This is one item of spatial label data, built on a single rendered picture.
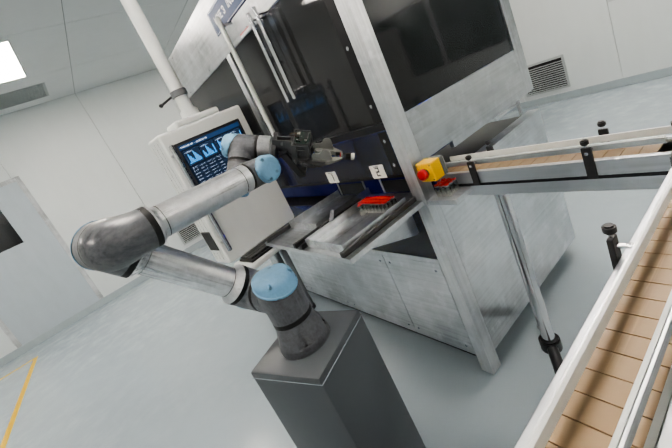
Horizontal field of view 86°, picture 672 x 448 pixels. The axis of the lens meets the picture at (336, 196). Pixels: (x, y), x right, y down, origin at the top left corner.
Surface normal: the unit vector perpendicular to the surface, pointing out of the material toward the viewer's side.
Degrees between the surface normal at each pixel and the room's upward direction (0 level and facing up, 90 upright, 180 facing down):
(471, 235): 90
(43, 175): 90
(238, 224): 90
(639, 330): 0
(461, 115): 90
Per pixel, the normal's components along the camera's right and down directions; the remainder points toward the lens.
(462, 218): 0.56, -0.03
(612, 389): -0.40, -0.88
